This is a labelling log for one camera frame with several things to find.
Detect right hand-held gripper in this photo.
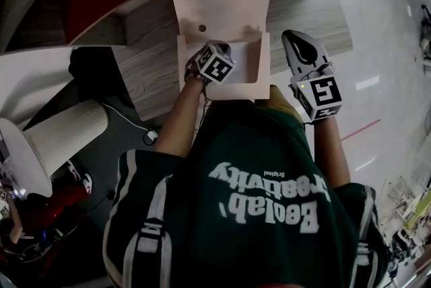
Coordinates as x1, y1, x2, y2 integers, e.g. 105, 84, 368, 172
281, 30, 343, 124

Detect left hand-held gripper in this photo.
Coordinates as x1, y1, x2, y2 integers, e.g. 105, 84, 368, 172
198, 40, 236, 85

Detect white A4 paper sheet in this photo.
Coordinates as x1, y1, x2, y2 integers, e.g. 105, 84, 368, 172
186, 40, 253, 85

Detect person's left forearm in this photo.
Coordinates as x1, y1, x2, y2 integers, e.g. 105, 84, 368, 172
153, 77, 207, 159

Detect person's right forearm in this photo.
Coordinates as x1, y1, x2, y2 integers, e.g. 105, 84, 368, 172
312, 118, 351, 188

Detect person's left hand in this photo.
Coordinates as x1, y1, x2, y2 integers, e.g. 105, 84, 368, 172
184, 56, 205, 81

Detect grey wooden shelf desk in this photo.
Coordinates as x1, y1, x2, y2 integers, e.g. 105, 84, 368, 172
0, 0, 354, 122

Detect khaki shorts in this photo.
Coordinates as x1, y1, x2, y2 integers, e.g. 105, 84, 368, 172
254, 84, 306, 128

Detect white cluttered storage shelf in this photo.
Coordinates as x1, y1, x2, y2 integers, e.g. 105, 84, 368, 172
380, 175, 431, 281

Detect dark green printed t-shirt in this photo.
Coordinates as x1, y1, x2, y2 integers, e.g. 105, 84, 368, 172
102, 106, 390, 288

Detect white table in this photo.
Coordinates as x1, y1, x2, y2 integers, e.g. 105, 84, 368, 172
0, 46, 77, 128

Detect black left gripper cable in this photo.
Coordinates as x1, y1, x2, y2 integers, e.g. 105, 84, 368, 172
200, 81, 211, 112

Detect white power cable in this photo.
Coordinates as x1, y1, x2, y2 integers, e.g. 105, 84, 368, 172
100, 102, 151, 131

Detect white ribbed pedestal stand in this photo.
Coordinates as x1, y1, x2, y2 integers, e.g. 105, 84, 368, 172
0, 98, 111, 199

